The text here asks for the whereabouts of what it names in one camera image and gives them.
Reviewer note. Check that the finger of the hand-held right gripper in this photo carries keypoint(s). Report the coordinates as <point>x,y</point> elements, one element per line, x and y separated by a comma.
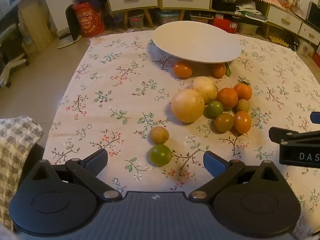
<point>316,117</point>
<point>287,135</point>

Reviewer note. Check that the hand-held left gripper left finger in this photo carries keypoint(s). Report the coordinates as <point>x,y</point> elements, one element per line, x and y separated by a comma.
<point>98,158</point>

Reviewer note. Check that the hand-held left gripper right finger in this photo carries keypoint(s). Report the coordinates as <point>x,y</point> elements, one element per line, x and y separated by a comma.
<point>215,163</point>

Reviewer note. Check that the olive green tomato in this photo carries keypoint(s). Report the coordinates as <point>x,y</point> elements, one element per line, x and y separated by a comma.
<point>224,123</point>

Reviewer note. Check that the orange tomato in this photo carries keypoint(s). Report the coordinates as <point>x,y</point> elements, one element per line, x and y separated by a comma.
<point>183,70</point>
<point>219,71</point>
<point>242,122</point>

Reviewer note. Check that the orange mandarin with leaf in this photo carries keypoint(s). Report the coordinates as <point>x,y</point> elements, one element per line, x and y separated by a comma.
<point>243,92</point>

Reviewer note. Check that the large yellow grapefruit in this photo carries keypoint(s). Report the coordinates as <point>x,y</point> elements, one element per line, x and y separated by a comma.
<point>187,106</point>

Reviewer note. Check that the pale yellow streaked pear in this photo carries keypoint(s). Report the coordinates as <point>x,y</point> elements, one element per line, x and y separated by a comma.
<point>207,87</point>

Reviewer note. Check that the white ribbed plate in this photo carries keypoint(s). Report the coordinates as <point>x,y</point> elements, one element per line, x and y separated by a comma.
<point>197,42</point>

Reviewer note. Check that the floral tablecloth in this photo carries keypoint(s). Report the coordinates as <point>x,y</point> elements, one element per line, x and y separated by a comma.
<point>112,105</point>

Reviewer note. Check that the printed cardboard box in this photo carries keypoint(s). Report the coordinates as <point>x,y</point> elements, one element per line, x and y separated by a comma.
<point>306,48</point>

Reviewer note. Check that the grey checked cloth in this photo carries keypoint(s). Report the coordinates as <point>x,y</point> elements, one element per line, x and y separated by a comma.
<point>17,140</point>

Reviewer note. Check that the green leaf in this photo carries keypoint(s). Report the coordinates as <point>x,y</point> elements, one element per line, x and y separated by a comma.
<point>228,71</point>

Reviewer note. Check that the low wooden cabinet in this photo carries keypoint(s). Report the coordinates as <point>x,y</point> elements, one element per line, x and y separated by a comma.
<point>267,15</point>

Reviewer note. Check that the pile of folded cloths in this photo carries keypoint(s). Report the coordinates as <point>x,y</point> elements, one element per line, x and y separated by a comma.
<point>250,11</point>

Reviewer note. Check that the red box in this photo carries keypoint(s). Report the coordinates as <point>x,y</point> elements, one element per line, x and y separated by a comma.
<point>222,25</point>

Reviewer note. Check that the white office chair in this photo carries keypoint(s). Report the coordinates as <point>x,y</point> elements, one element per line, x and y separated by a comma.
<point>7,67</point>

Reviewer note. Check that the red printed bag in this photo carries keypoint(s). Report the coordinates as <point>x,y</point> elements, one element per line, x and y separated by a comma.
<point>87,22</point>

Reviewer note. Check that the black panel with white base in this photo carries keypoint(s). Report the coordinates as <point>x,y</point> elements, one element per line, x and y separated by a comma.
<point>71,22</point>

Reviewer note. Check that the small clear storage box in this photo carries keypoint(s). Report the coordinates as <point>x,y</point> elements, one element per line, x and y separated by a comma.
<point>136,21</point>

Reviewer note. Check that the wooden desk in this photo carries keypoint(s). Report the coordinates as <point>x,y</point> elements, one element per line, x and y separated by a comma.
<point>35,27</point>

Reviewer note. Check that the clear box with black lid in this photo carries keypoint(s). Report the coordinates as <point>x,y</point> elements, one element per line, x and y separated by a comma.
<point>200,17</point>

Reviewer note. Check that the blue lidded storage box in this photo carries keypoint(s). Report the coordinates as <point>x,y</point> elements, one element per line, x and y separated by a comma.
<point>166,17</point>

